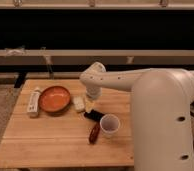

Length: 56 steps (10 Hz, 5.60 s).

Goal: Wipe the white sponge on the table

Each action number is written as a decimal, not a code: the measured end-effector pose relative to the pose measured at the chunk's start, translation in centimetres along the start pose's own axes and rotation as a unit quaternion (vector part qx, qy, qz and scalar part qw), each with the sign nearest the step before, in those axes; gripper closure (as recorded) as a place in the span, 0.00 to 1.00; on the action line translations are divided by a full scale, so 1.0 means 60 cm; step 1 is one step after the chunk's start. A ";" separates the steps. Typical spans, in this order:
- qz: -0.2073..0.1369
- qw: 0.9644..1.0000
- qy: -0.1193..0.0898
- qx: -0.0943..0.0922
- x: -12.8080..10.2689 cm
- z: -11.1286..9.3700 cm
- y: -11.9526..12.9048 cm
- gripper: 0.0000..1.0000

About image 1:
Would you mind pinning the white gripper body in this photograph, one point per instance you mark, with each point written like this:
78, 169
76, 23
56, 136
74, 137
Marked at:
89, 104

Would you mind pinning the white sponge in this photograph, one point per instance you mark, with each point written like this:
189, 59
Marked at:
79, 104

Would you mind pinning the black rectangular block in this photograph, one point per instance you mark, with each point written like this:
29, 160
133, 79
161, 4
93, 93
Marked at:
94, 115

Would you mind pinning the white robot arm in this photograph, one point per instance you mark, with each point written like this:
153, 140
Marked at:
160, 100

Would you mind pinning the white paper cup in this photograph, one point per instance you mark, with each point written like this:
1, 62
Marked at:
109, 125

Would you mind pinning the red brown sausage toy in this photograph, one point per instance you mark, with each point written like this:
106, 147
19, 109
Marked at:
94, 133

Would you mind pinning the orange bowl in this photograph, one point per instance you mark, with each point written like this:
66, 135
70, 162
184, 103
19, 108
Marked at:
54, 99

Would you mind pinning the white remote control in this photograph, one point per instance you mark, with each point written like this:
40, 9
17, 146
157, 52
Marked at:
32, 108

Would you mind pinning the black table leg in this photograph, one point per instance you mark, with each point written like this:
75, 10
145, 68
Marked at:
20, 79

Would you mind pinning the metal rail frame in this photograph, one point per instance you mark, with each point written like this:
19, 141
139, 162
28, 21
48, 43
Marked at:
76, 57

